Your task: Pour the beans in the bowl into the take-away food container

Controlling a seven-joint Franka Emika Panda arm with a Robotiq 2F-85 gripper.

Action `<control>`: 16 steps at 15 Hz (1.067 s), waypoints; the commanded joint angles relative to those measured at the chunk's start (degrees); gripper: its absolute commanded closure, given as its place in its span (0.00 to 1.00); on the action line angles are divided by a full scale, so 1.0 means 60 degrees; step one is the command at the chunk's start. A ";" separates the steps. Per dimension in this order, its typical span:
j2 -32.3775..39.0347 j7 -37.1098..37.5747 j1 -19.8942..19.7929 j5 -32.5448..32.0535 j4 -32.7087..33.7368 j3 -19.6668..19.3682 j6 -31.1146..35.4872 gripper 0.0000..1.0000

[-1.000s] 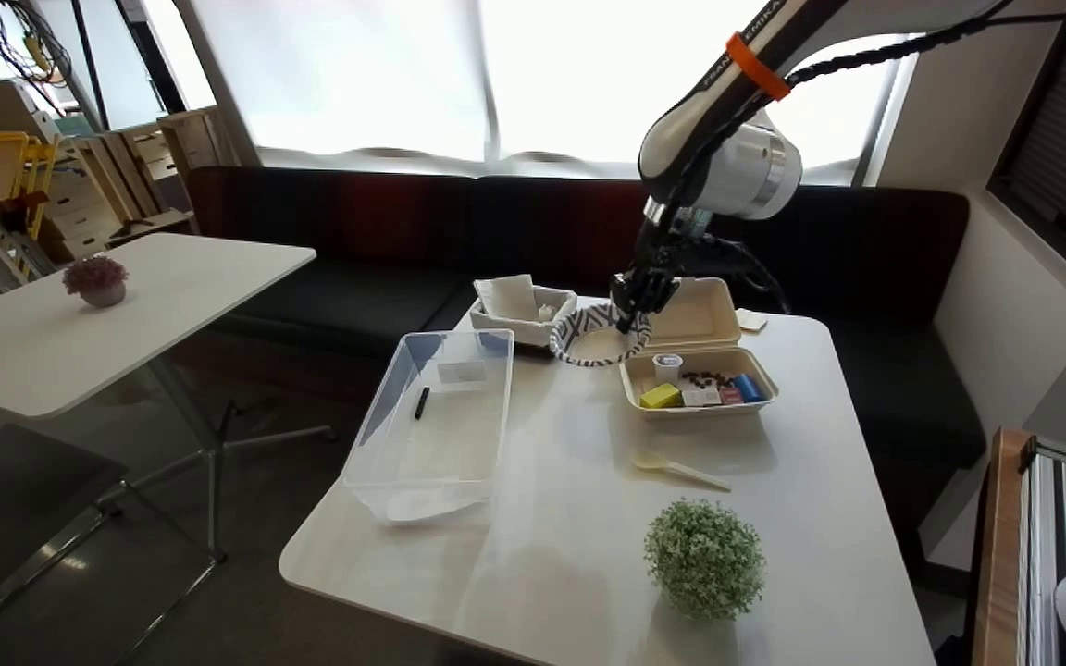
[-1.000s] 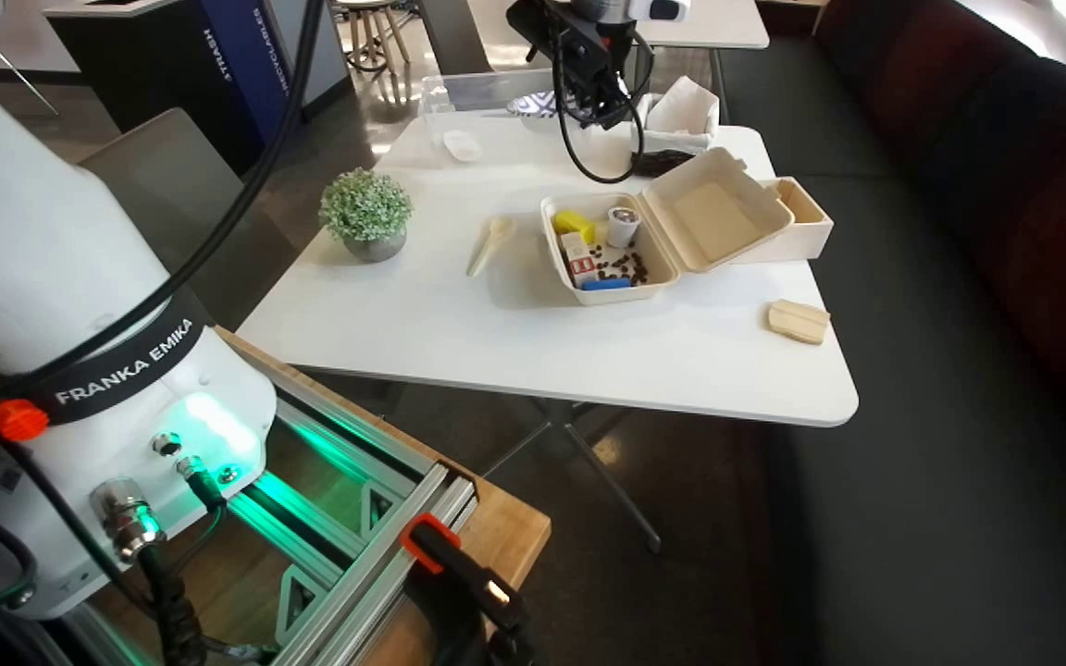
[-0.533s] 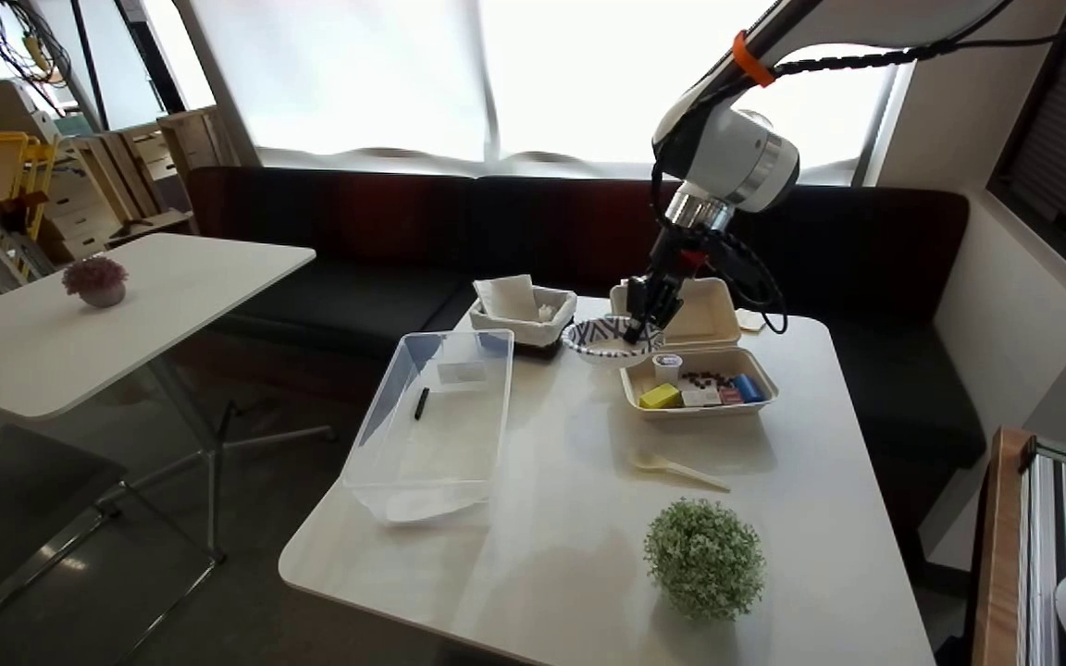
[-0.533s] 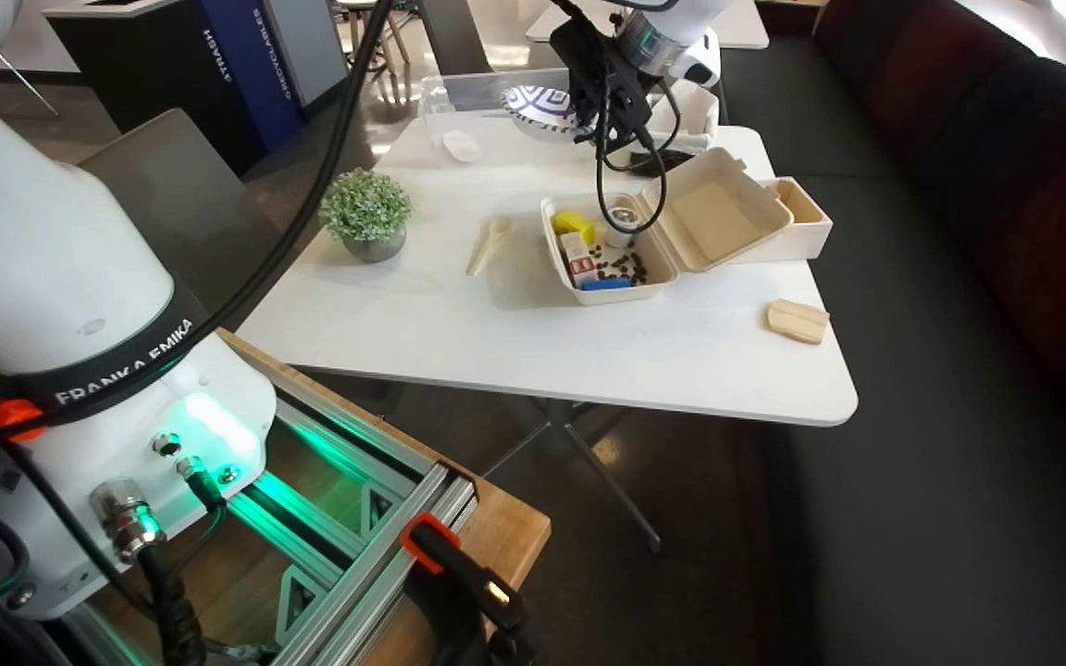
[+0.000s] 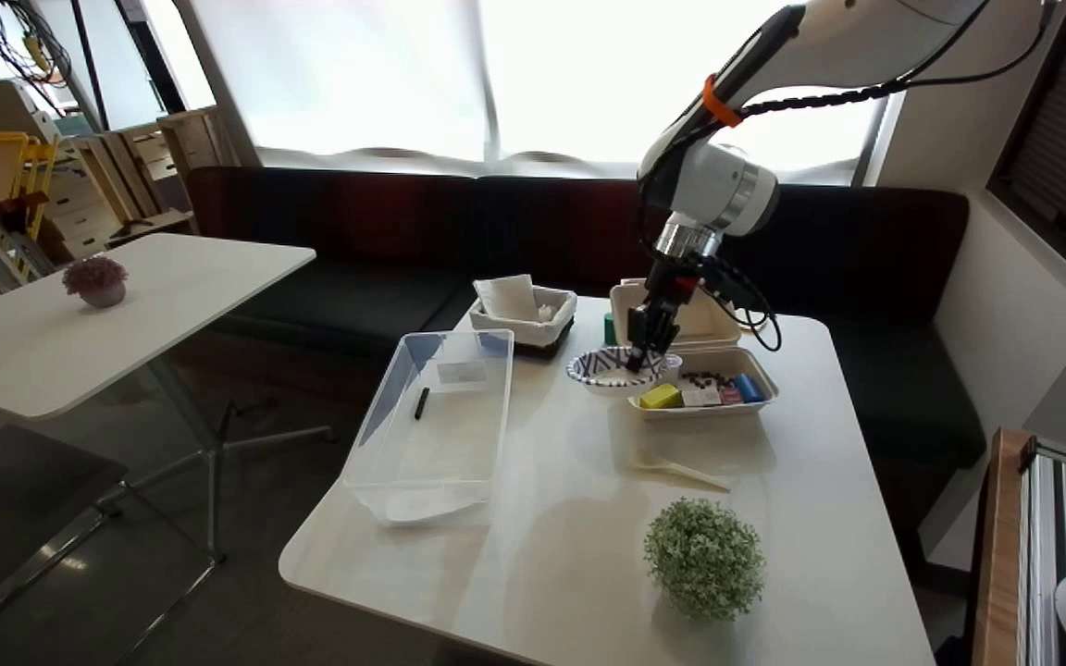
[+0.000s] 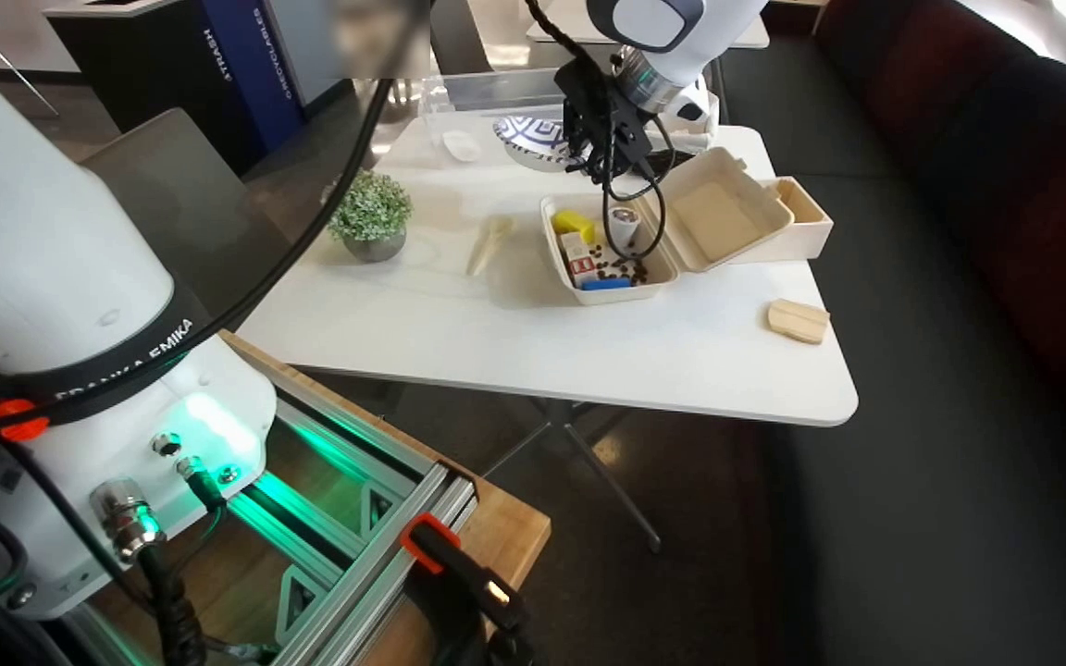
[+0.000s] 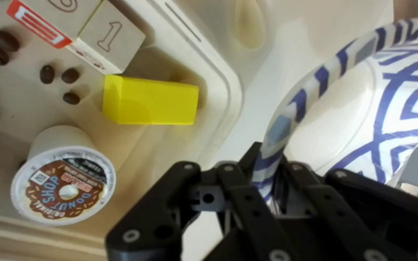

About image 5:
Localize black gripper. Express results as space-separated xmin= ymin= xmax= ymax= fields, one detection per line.
xmin=622 ymin=233 xmax=715 ymax=375

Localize beige clamshell take-away container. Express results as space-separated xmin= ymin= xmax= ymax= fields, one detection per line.
xmin=607 ymin=275 xmax=785 ymax=423

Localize yellow rectangular block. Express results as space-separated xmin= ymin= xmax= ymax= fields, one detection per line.
xmin=636 ymin=380 xmax=684 ymax=415

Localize pale rectangular tray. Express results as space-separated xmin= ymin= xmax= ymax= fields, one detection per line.
xmin=467 ymin=269 xmax=581 ymax=353

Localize white folded paper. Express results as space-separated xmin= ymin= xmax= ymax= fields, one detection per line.
xmin=469 ymin=269 xmax=546 ymax=323

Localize round green artificial plant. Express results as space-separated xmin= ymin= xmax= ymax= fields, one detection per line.
xmin=644 ymin=497 xmax=768 ymax=622

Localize clear plastic bin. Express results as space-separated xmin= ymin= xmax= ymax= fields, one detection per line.
xmin=341 ymin=325 xmax=518 ymax=528

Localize dark bench seat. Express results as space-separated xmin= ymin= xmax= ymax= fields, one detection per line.
xmin=179 ymin=164 xmax=991 ymax=522

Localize large bright window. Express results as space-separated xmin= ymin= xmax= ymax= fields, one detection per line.
xmin=175 ymin=0 xmax=882 ymax=179

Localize wooden board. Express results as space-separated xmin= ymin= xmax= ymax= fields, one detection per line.
xmin=975 ymin=423 xmax=1042 ymax=666

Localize white side table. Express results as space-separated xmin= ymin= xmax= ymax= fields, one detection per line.
xmin=0 ymin=228 xmax=341 ymax=660

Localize wooden crate shelf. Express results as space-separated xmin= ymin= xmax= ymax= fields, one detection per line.
xmin=46 ymin=108 xmax=259 ymax=257

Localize orange strap on arm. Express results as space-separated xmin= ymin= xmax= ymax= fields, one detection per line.
xmin=700 ymin=74 xmax=747 ymax=130

